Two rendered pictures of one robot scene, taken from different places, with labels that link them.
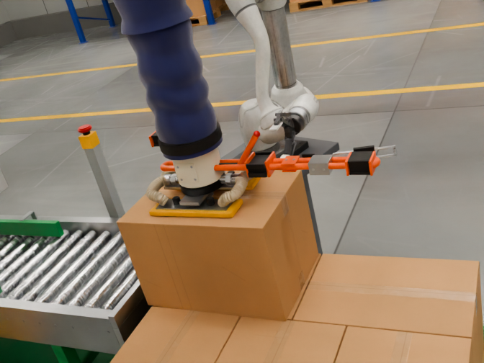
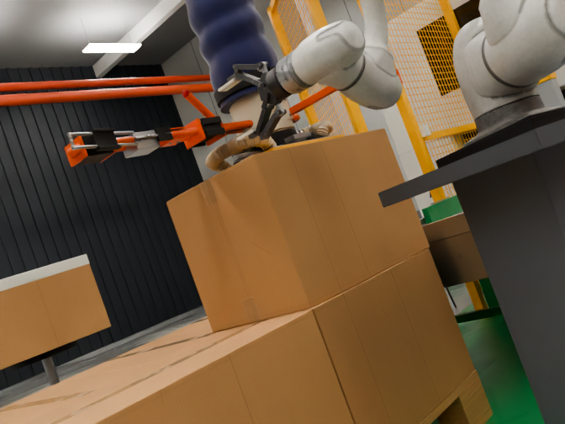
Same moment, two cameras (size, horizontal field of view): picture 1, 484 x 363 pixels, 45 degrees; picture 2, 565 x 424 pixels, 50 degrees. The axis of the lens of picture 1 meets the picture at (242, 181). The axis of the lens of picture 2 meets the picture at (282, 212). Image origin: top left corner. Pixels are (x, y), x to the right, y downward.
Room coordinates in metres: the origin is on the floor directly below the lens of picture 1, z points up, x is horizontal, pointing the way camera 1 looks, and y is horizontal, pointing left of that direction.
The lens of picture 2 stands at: (2.33, -1.66, 0.71)
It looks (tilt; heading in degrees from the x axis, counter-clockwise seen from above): 3 degrees up; 103
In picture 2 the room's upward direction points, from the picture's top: 20 degrees counter-clockwise
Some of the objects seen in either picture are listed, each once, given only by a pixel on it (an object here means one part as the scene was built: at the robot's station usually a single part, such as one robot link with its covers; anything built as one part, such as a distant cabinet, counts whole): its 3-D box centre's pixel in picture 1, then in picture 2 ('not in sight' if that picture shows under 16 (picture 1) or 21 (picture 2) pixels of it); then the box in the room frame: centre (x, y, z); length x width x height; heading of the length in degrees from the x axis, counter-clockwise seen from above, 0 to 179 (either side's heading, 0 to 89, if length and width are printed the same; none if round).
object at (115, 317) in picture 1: (157, 266); (387, 246); (2.15, 0.44, 0.58); 0.70 x 0.03 x 0.06; 151
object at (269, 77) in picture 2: (291, 127); (274, 87); (2.09, -0.23, 1.07); 0.09 x 0.07 x 0.08; 150
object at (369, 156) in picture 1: (361, 163); (90, 149); (1.66, -0.38, 1.07); 0.08 x 0.07 x 0.05; 61
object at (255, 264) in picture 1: (222, 239); (303, 225); (1.96, 0.13, 0.74); 0.60 x 0.40 x 0.40; 60
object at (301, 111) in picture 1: (297, 119); (295, 72); (2.15, -0.27, 1.07); 0.09 x 0.06 x 0.09; 60
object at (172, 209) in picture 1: (194, 204); not in sight; (1.87, 0.19, 0.97); 0.34 x 0.10 x 0.05; 61
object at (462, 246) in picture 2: (164, 286); (397, 275); (2.15, 0.44, 0.47); 0.70 x 0.03 x 0.15; 151
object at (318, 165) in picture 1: (321, 164); (139, 144); (1.73, -0.27, 1.07); 0.07 x 0.07 x 0.04; 61
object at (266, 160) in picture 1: (261, 164); (203, 132); (1.83, -0.08, 1.08); 0.10 x 0.08 x 0.06; 151
